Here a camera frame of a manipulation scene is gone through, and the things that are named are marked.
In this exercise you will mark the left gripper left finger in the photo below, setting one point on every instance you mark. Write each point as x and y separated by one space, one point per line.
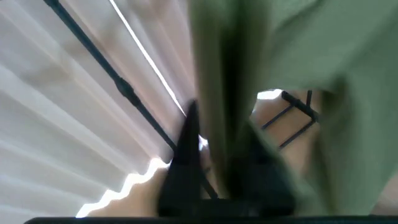
183 180

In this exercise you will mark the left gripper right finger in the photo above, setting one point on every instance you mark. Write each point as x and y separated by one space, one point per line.
258 180

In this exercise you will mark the black clothes rack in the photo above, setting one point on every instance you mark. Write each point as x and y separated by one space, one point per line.
124 88

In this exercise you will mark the green long-sleeved shirt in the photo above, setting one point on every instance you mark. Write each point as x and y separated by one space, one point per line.
342 62

